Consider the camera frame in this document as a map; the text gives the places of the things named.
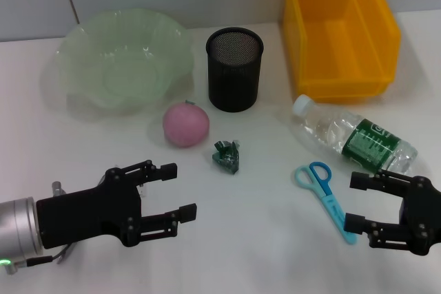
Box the green glass fruit plate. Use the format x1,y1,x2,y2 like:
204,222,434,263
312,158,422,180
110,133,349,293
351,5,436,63
54,8,198,116

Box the yellow plastic bin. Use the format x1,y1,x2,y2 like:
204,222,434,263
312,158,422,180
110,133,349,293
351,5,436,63
283,0,402,104

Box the black mesh pen holder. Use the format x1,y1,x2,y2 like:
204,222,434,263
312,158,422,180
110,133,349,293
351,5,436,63
205,27,265,113

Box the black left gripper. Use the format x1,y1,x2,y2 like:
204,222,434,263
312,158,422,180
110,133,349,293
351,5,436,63
36,160,198,250

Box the pink peach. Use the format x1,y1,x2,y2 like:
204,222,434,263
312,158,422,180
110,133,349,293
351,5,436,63
162,100,210,149

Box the blue scissors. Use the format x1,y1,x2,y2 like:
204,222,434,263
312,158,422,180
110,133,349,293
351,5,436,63
294,161,358,245

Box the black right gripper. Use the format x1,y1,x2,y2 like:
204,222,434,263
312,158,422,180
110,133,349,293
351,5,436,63
344,169,441,258

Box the clear green-label water bottle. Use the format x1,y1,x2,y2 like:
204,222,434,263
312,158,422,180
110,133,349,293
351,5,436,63
291,94,418,175

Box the grey ballpoint pen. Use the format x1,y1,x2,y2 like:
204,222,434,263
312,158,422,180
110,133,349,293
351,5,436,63
56,244,75,265

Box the dark left arm cable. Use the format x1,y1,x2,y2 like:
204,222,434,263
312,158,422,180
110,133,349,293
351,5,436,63
6,245,75,268

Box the green plastic wrapper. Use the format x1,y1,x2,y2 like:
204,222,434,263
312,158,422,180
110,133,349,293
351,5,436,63
210,138,241,176

